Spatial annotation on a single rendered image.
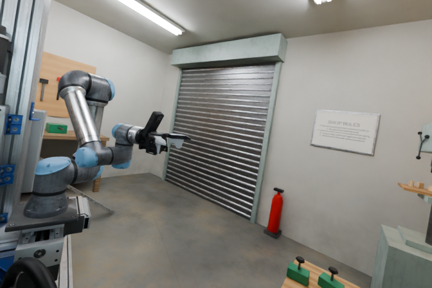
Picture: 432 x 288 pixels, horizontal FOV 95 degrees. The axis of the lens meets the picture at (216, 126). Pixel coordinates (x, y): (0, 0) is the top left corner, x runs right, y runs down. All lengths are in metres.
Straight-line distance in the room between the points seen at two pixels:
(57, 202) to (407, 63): 3.09
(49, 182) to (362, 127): 2.74
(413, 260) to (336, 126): 1.42
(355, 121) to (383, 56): 0.76
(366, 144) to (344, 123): 0.30
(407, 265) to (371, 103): 1.56
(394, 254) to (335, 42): 2.25
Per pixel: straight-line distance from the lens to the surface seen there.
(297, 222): 3.02
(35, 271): 0.64
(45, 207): 1.14
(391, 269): 1.98
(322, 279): 1.49
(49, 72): 3.84
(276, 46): 2.96
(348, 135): 2.76
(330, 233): 2.97
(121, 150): 0.94
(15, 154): 1.28
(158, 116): 0.80
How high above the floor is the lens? 1.32
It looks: level
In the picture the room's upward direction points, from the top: 9 degrees clockwise
